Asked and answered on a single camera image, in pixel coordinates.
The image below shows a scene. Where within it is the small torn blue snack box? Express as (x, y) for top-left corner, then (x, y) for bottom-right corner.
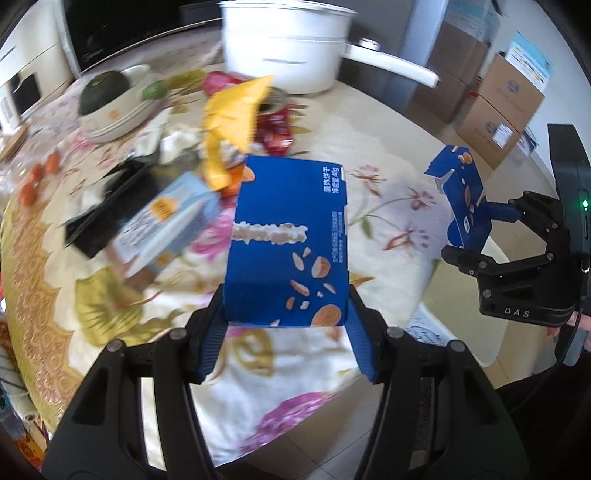
(425, 145), (495, 250)

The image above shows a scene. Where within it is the person's right forearm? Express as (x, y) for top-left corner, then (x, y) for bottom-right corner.
(496, 353), (587, 430)

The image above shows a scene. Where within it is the large blue snack box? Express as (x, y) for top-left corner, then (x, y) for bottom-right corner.
(225, 155), (350, 328)

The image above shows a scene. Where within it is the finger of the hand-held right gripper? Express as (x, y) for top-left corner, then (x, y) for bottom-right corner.
(480, 191), (568, 252)
(441, 244), (553, 281)

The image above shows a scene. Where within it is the black cable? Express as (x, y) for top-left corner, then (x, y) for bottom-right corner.
(553, 311), (583, 367)

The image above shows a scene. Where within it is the red snack packet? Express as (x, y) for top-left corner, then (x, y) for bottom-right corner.
(254, 104), (296, 157)

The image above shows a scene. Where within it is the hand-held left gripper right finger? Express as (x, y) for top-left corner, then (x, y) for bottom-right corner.
(344, 284), (532, 480)

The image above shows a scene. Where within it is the brown cardboard box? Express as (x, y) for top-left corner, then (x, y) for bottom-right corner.
(406, 21), (495, 123)
(443, 0), (504, 47)

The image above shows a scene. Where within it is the black tray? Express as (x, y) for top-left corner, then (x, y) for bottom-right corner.
(62, 159), (160, 259)

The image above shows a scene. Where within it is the white microwave oven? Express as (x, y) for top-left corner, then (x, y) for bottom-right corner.
(53, 0), (227, 79)

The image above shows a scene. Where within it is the light blue carton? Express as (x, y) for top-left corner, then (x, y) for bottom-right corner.
(104, 172), (222, 291)

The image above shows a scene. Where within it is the cardboard boxes stack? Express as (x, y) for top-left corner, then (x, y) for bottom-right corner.
(457, 30), (555, 169)

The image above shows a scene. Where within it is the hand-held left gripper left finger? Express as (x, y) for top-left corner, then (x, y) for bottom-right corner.
(41, 284), (229, 480)

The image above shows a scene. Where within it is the pink red wrapper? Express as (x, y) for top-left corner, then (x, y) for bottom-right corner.
(203, 71), (246, 96)

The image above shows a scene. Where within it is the grey refrigerator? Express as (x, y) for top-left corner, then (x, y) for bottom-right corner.
(337, 0), (451, 100)

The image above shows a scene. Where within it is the white oval dish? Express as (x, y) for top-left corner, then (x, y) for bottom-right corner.
(78, 65), (160, 141)

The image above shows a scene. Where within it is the red soda can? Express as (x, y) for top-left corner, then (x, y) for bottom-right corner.
(259, 87), (298, 121)

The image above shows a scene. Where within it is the crumpled white tissue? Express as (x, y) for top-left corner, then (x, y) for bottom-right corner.
(157, 124), (208, 164)

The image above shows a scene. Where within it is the white electric pot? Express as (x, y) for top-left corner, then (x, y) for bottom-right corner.
(218, 0), (440, 97)

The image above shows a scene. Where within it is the dark green squash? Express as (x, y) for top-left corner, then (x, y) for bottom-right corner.
(78, 71), (131, 116)

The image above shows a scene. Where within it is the white countertop appliance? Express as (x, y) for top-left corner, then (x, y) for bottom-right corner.
(0, 44), (75, 139)

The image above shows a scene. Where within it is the glass jar with wooden lid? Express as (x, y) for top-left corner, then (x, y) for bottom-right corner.
(0, 124), (65, 210)

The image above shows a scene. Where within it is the yellow snack bag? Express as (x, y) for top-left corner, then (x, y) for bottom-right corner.
(203, 75), (274, 191)

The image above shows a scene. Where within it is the floral tablecloth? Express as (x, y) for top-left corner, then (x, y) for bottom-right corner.
(0, 37), (467, 467)

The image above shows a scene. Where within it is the person's right hand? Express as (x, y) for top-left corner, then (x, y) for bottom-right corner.
(547, 311), (591, 354)

